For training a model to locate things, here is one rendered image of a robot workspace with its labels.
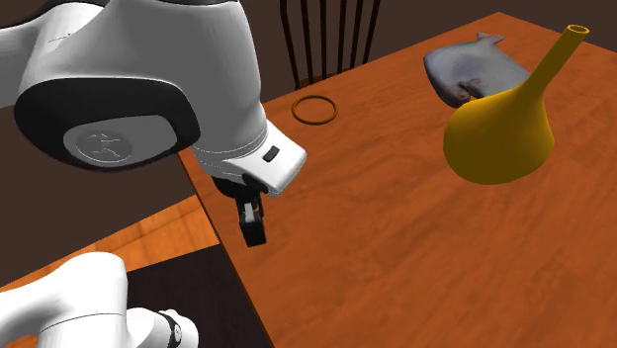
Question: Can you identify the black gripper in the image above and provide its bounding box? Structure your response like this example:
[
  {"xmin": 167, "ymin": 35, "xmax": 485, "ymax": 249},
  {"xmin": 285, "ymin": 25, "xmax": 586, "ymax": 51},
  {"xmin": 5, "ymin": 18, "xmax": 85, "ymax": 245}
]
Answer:
[{"xmin": 211, "ymin": 173, "xmax": 269, "ymax": 249}]

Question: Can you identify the dark wooden chair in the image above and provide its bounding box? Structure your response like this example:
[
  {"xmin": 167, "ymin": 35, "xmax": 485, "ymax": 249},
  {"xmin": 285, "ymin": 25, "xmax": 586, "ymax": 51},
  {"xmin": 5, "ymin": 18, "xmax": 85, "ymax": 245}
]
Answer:
[{"xmin": 278, "ymin": 0, "xmax": 383, "ymax": 92}]

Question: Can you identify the yellow long-necked vase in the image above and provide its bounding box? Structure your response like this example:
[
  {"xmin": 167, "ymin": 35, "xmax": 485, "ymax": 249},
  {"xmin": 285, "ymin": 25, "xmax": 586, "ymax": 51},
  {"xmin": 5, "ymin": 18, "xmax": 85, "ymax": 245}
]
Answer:
[{"xmin": 442, "ymin": 24, "xmax": 591, "ymax": 186}]

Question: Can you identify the brown ring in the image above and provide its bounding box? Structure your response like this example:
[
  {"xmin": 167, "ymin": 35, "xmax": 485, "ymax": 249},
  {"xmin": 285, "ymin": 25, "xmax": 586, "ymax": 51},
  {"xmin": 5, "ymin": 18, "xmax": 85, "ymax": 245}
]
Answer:
[{"xmin": 291, "ymin": 94, "xmax": 339, "ymax": 127}]

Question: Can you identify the wooden table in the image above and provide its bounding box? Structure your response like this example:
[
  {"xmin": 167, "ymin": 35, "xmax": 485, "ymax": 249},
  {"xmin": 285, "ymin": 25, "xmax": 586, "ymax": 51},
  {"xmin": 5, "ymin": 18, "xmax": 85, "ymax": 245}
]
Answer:
[{"xmin": 178, "ymin": 11, "xmax": 617, "ymax": 348}]

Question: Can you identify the grey fish figure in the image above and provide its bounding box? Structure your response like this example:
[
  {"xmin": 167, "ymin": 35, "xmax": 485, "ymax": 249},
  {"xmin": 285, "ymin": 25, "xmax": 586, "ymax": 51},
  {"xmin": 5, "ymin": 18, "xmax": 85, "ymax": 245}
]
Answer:
[{"xmin": 422, "ymin": 31, "xmax": 532, "ymax": 109}]

